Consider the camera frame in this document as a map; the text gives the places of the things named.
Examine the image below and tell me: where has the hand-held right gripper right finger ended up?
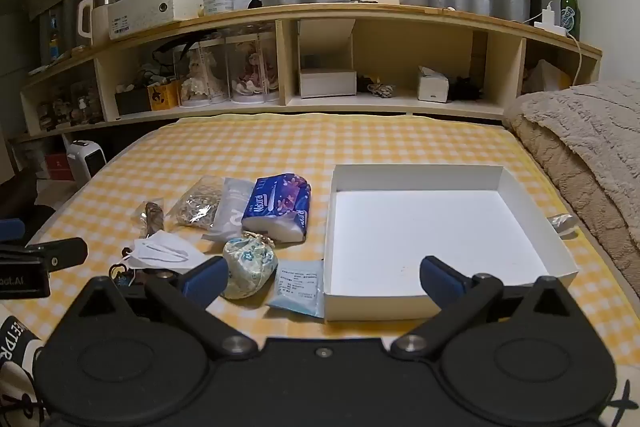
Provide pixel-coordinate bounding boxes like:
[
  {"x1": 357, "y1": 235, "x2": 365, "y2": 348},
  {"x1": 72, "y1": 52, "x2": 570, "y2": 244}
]
[{"x1": 390, "y1": 256, "x2": 576, "y2": 359}]

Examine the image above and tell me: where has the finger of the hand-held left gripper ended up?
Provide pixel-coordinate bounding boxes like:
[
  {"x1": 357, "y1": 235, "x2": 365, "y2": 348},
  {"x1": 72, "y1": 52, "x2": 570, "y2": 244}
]
[
  {"x1": 0, "y1": 218, "x2": 26, "y2": 241},
  {"x1": 0, "y1": 237, "x2": 89, "y2": 272}
]

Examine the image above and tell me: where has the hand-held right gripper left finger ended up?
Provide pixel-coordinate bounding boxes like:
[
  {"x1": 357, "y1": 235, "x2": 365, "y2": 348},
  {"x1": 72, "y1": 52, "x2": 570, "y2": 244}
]
[{"x1": 75, "y1": 256, "x2": 261, "y2": 359}]

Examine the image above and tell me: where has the white cardboard box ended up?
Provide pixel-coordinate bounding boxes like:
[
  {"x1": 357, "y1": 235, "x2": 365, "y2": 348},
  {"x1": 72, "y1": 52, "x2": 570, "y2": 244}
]
[{"x1": 322, "y1": 164, "x2": 581, "y2": 324}]

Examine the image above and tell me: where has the clear bag with dark cable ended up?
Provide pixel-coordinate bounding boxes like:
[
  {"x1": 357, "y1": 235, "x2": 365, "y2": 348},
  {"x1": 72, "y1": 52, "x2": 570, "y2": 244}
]
[{"x1": 131, "y1": 201, "x2": 169, "y2": 239}]

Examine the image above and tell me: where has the blue tissue packet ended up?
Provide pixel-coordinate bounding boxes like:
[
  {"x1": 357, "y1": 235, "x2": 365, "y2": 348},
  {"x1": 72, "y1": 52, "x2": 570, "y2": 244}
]
[{"x1": 241, "y1": 174, "x2": 312, "y2": 244}]

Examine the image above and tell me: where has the floral fabric pouch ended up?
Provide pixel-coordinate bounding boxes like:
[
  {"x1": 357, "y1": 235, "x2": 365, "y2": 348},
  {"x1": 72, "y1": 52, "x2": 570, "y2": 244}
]
[{"x1": 221, "y1": 234, "x2": 279, "y2": 301}]

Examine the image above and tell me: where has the white face mask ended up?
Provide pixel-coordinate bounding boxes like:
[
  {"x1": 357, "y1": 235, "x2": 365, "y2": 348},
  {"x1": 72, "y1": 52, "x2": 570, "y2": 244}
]
[{"x1": 122, "y1": 229, "x2": 217, "y2": 271}]

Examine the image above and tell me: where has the grey plastic packet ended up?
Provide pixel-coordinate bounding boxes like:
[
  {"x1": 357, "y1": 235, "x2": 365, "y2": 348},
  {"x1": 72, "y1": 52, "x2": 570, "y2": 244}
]
[{"x1": 202, "y1": 178, "x2": 256, "y2": 242}]

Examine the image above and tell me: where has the red box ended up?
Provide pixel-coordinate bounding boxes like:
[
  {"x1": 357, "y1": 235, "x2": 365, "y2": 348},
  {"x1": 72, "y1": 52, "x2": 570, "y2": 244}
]
[{"x1": 45, "y1": 154, "x2": 76, "y2": 182}]

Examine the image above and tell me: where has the white printed cloth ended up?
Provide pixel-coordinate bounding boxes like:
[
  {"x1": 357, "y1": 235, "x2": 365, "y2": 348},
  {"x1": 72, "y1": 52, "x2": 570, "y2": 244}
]
[{"x1": 0, "y1": 313, "x2": 51, "y2": 427}]

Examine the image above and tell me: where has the light blue sachet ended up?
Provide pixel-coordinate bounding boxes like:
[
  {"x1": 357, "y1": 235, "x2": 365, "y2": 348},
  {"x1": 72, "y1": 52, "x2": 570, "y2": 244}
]
[{"x1": 265, "y1": 259, "x2": 326, "y2": 319}]

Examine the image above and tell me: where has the white space heater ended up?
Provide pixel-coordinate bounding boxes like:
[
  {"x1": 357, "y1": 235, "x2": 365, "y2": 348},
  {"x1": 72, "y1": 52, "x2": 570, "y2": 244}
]
[{"x1": 65, "y1": 139, "x2": 107, "y2": 182}]

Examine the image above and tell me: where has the group of small figurines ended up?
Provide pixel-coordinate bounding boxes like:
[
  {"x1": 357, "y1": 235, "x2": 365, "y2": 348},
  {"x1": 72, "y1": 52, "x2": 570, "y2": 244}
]
[{"x1": 36, "y1": 82, "x2": 104, "y2": 130}]

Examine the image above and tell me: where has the silver foil wrapper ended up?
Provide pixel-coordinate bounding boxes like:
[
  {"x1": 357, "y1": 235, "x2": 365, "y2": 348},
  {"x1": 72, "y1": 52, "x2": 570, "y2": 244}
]
[{"x1": 547, "y1": 214, "x2": 579, "y2": 239}]

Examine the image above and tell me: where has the yellow checked bed sheet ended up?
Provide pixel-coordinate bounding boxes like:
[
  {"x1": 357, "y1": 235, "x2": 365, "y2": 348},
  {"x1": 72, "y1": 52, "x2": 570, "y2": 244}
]
[{"x1": 0, "y1": 114, "x2": 640, "y2": 427}]

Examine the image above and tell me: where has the black box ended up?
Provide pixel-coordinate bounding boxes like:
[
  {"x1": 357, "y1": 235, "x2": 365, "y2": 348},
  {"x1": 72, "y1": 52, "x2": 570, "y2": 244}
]
[{"x1": 114, "y1": 87, "x2": 151, "y2": 116}]

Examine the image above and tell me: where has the yellow box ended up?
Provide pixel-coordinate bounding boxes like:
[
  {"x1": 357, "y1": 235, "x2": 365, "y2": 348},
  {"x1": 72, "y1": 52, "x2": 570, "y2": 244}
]
[{"x1": 147, "y1": 81, "x2": 181, "y2": 111}]

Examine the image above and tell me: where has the dark fluffy toy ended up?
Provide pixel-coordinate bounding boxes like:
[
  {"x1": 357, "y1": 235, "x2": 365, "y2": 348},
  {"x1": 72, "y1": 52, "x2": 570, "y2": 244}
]
[{"x1": 449, "y1": 76, "x2": 484, "y2": 103}]

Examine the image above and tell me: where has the white tissue box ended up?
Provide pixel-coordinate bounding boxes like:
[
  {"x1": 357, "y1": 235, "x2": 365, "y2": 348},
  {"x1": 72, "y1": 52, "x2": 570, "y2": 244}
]
[{"x1": 417, "y1": 66, "x2": 451, "y2": 102}]

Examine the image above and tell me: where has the beige fluffy blanket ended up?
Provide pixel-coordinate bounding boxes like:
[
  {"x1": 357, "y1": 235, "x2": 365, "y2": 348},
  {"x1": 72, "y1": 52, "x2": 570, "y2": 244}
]
[{"x1": 502, "y1": 79, "x2": 640, "y2": 300}]

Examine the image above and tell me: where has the cream doll in clear case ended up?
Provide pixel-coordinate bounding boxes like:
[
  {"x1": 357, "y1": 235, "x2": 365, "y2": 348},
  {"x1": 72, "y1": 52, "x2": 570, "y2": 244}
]
[{"x1": 173, "y1": 39, "x2": 226, "y2": 108}]

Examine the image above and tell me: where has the pink doll in clear case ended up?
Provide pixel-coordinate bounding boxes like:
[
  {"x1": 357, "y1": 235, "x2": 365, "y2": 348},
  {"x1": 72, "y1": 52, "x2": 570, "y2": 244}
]
[{"x1": 225, "y1": 36, "x2": 280, "y2": 104}]

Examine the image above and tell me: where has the white electric kettle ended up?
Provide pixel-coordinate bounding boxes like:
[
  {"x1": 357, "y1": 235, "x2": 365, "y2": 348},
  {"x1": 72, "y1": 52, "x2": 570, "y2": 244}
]
[{"x1": 76, "y1": 0, "x2": 112, "y2": 48}]

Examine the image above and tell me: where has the open white box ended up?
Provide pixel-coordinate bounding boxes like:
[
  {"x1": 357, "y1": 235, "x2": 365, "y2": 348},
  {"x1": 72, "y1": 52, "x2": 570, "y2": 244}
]
[{"x1": 297, "y1": 19, "x2": 358, "y2": 99}]

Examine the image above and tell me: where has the long white storage box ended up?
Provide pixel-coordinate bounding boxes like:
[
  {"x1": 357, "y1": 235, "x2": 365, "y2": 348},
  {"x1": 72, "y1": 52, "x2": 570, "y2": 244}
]
[{"x1": 107, "y1": 0, "x2": 215, "y2": 41}]

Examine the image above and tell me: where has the wooden headboard shelf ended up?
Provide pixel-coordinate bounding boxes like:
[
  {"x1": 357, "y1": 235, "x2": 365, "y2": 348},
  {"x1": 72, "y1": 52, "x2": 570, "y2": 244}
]
[{"x1": 7, "y1": 2, "x2": 603, "y2": 145}]

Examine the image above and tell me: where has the white charger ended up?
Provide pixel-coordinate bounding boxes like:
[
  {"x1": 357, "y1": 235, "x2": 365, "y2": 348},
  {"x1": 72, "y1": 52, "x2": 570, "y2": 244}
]
[{"x1": 533, "y1": 2, "x2": 576, "y2": 41}]

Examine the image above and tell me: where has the green glass bottle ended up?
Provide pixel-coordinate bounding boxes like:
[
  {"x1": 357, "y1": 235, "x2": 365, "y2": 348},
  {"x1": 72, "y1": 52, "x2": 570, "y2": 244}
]
[{"x1": 557, "y1": 0, "x2": 581, "y2": 41}]

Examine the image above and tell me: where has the clear bag of beige cords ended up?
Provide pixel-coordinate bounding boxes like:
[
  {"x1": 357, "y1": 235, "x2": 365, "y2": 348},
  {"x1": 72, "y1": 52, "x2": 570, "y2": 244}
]
[{"x1": 167, "y1": 176, "x2": 225, "y2": 231}]

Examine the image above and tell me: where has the knotted rope bundle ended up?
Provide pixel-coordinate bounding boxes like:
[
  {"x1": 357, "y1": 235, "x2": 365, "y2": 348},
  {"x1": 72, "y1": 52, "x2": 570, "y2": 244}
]
[{"x1": 366, "y1": 77, "x2": 397, "y2": 99}]

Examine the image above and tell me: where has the white charger cable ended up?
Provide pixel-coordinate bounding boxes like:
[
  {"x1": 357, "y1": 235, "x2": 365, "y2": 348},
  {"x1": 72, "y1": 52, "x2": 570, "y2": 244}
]
[{"x1": 525, "y1": 9, "x2": 585, "y2": 88}]

